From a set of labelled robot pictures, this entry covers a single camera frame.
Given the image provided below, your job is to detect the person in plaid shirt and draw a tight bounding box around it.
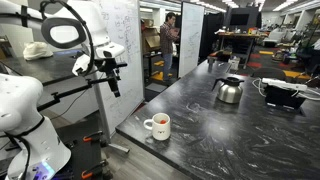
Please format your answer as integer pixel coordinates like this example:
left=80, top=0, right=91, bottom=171
left=159, top=11, right=181, bottom=83

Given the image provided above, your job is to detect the white cloth bag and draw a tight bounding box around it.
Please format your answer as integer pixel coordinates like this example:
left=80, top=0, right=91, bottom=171
left=22, top=41, right=54, bottom=62

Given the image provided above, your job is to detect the narrow tall whiteboard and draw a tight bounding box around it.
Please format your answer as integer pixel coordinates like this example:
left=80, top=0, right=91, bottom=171
left=177, top=1, right=205, bottom=79

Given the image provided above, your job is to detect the orange clamp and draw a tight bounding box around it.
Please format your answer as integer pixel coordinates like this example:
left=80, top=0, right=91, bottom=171
left=82, top=131, right=104, bottom=144
left=80, top=159, right=108, bottom=179

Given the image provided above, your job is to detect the stainless steel coffee carafe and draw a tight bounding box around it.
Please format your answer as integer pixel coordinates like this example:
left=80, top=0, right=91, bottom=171
left=211, top=76, right=245, bottom=105

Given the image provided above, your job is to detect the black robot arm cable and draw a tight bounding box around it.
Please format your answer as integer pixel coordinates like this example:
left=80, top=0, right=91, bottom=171
left=39, top=0, right=96, bottom=77

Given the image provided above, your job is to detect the black partition curtain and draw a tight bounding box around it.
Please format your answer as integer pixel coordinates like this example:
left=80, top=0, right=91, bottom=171
left=199, top=12, right=225, bottom=63

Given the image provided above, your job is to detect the white power cable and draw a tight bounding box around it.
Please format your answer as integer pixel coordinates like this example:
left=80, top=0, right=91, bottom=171
left=296, top=88, right=320, bottom=102

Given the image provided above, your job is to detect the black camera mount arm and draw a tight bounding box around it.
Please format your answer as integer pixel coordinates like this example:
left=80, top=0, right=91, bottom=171
left=35, top=75, right=122, bottom=113

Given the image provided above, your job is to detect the white armchair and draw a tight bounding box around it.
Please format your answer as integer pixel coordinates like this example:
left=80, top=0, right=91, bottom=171
left=263, top=30, right=296, bottom=48

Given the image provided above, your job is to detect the cardboard box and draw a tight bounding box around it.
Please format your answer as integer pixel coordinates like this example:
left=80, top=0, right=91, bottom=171
left=142, top=27, right=162, bottom=54

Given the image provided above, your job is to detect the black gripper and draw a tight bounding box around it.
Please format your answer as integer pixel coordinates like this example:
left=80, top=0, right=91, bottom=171
left=94, top=51, right=128, bottom=98

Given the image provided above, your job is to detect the black robot stand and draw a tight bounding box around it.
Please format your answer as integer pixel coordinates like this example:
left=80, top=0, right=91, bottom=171
left=49, top=113, right=113, bottom=180

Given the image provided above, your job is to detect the white power strip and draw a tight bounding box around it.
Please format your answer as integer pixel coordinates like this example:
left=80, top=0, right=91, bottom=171
left=261, top=77, right=308, bottom=93

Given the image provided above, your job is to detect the black wall monitor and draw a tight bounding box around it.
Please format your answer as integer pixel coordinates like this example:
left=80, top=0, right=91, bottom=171
left=229, top=13, right=250, bottom=27

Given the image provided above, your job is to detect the white printed mug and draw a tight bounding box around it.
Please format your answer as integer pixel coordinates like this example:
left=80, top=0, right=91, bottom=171
left=143, top=112, right=172, bottom=141

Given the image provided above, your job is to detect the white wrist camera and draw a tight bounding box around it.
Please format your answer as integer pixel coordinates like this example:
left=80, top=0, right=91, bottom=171
left=71, top=54, right=92, bottom=77

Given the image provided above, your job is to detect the black box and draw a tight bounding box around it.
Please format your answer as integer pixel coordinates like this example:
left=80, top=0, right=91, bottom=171
left=264, top=84, right=306, bottom=110

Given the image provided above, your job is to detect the black-topped kitchen counter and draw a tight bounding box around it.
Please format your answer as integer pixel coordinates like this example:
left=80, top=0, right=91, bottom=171
left=0, top=49, right=101, bottom=124

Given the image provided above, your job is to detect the large whiteboard on stand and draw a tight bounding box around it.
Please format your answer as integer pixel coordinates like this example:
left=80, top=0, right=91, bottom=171
left=81, top=0, right=145, bottom=154

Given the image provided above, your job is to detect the wooden office desk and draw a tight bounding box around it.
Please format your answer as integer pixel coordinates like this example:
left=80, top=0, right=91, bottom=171
left=216, top=31, right=269, bottom=69

